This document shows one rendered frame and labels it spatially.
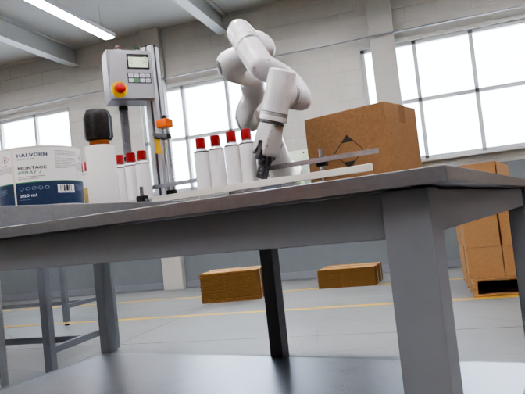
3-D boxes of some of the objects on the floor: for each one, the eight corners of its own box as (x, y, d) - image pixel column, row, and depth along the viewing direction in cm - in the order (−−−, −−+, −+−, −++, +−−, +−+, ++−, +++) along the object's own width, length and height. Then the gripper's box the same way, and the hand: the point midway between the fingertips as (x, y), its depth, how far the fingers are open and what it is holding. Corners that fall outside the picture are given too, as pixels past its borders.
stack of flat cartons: (201, 303, 600) (198, 274, 601) (216, 296, 651) (213, 269, 653) (259, 299, 585) (256, 269, 587) (269, 291, 637) (267, 264, 638)
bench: (-102, 336, 608) (-108, 264, 612) (-42, 321, 684) (-48, 257, 688) (69, 326, 543) (61, 245, 546) (114, 311, 619) (107, 241, 622)
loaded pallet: (585, 290, 432) (569, 175, 437) (472, 298, 455) (458, 188, 459) (551, 272, 548) (539, 181, 552) (462, 279, 570) (451, 191, 574)
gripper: (272, 119, 162) (259, 180, 165) (294, 124, 175) (283, 181, 178) (250, 115, 166) (238, 175, 168) (274, 119, 179) (262, 176, 181)
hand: (262, 172), depth 173 cm, fingers closed, pressing on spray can
